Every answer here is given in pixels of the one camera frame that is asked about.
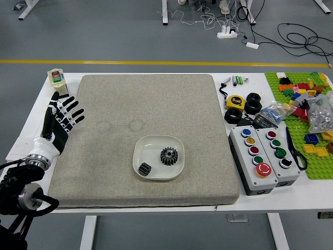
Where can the clear bag of silver nuts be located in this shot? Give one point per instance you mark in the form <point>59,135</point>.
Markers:
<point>320,117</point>

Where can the yellow square toy tile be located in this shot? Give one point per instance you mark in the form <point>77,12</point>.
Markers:
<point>309,148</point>
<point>321,151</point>

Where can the white square plate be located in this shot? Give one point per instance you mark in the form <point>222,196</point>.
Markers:
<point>148,148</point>

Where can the cream switch box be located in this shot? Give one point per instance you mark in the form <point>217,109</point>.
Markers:
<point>57,83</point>

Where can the red toy brick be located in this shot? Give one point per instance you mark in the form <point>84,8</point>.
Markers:
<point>302,86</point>

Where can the yellow tape measure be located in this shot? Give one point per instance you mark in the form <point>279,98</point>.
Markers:
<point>235,102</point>

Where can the white table leg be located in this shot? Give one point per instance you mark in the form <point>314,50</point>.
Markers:
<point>88,234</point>
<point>279,234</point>

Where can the long green toy brick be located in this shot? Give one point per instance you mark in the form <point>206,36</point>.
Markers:
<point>318,79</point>

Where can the black scissors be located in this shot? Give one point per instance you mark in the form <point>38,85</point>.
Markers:
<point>292,147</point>

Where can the white power adapter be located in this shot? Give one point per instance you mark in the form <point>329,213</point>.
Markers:
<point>252,45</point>

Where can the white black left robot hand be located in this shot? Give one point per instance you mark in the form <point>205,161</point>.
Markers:
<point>58,135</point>

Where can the big black gear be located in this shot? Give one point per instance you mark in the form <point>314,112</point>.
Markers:
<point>169,155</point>

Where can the blue square toy brick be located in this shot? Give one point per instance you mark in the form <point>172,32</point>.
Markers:
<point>311,138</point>

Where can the white power strip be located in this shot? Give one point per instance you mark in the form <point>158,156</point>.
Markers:
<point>226,33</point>

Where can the small green toy brick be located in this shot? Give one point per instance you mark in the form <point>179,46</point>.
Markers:
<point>287,92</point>

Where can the clear bag of blue parts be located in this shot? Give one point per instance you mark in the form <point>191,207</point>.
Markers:
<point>273,113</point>

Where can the black plastic nut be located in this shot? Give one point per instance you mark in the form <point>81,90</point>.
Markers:
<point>250,96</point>
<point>228,116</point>
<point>248,107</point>

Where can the green brick baseplate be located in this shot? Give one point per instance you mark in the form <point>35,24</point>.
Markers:
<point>316,166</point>

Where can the green battery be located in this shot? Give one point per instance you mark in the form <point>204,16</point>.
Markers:
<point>241,80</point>
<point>237,80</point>

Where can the grey-brown mat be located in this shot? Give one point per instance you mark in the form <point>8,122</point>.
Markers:
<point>145,104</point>

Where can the grey five-button control box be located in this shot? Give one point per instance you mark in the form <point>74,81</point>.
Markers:
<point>249,172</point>

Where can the grey toy brick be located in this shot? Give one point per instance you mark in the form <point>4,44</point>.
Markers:
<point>305,98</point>

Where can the small black gear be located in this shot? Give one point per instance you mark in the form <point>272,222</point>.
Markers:
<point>145,169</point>

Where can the grey four-button control box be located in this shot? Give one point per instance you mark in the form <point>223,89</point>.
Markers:
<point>291,172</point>

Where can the black toy brick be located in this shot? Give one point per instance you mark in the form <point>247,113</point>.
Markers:
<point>284,81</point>

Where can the white background desk leg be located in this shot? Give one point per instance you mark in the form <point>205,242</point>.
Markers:
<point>27,9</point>
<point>165,13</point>
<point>249,13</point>
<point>323,6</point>

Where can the black display module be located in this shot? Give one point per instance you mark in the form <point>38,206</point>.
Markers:
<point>265,122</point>

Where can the white toy brick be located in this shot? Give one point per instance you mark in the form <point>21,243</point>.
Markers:
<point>281,75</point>

